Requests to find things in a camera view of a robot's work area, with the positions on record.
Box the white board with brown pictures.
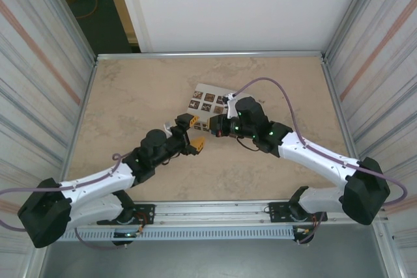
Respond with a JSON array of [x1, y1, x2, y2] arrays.
[[188, 83, 239, 132]]

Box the aluminium table edge bar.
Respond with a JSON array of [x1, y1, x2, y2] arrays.
[[95, 50, 327, 61]]

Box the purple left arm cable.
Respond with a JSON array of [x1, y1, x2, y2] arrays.
[[0, 152, 131, 232]]

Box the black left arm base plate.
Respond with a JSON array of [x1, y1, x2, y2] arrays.
[[96, 203, 156, 227]]

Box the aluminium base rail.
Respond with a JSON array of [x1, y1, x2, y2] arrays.
[[132, 200, 390, 227]]

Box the slotted grey cable duct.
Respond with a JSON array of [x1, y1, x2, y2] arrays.
[[58, 227, 296, 242]]

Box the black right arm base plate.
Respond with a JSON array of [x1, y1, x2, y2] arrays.
[[266, 202, 328, 224]]

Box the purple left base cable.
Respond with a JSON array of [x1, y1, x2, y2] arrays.
[[74, 225, 128, 251]]

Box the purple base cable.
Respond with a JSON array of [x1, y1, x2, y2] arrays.
[[74, 225, 128, 251], [296, 212, 326, 245]]

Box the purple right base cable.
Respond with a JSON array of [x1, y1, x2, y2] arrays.
[[296, 212, 326, 245]]

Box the wooden door frame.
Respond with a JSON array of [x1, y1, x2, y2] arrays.
[[100, 0, 140, 44]]

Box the orange cable on floor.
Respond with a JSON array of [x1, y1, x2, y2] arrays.
[[76, 0, 100, 20]]

